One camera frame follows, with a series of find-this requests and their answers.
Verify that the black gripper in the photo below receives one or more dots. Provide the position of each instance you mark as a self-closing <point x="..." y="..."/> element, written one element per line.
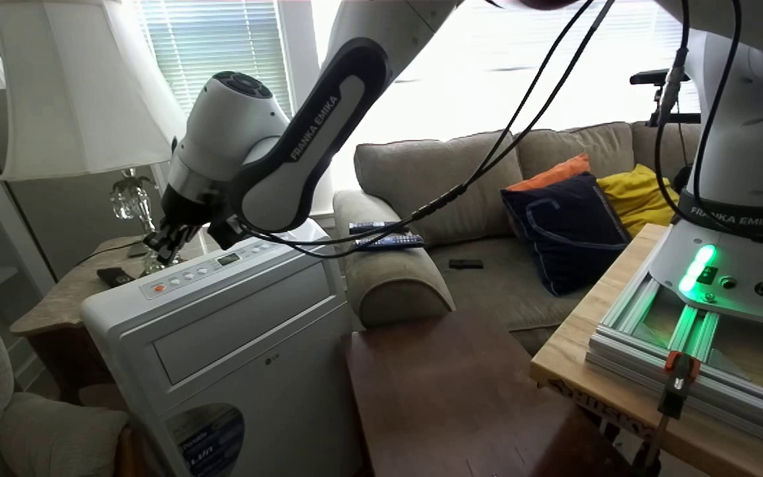
<point x="180" y="221"/>

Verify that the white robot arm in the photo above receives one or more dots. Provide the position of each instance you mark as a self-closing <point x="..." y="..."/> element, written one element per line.
<point x="247" y="168"/>

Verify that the white portable heater unit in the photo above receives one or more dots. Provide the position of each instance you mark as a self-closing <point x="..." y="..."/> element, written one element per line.
<point x="233" y="367"/>

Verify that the white shade table lamp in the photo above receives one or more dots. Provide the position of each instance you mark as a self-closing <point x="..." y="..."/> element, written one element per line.
<point x="84" y="95"/>

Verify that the wooden side table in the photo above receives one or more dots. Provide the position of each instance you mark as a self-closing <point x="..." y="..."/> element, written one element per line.
<point x="53" y="326"/>

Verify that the white window blinds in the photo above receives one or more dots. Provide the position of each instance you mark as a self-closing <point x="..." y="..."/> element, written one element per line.
<point x="198" y="37"/>

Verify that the black remote control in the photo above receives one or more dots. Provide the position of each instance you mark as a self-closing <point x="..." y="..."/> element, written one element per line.
<point x="390" y="241"/>
<point x="374" y="225"/>

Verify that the beige fabric sofa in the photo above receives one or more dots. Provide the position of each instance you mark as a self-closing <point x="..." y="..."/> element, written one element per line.
<point x="394" y="178"/>

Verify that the small black remote on sofa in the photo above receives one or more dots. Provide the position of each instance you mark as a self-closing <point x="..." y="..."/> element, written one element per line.
<point x="465" y="264"/>

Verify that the beige upholstered armchair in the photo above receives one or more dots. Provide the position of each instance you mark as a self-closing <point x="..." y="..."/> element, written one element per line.
<point x="51" y="437"/>

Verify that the navy blue cushion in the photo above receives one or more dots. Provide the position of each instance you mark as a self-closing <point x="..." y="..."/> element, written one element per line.
<point x="571" y="231"/>

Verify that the orange cushion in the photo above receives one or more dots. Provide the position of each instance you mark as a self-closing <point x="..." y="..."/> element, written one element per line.
<point x="571" y="168"/>

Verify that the yellow cushion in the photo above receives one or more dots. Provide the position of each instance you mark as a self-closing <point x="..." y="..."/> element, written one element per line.
<point x="639" y="196"/>

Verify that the light wooden robot table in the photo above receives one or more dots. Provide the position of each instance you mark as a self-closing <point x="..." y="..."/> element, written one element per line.
<point x="715" y="277"/>

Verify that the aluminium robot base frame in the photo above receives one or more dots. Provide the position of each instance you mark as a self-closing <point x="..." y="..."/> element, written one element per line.
<point x="634" y="342"/>

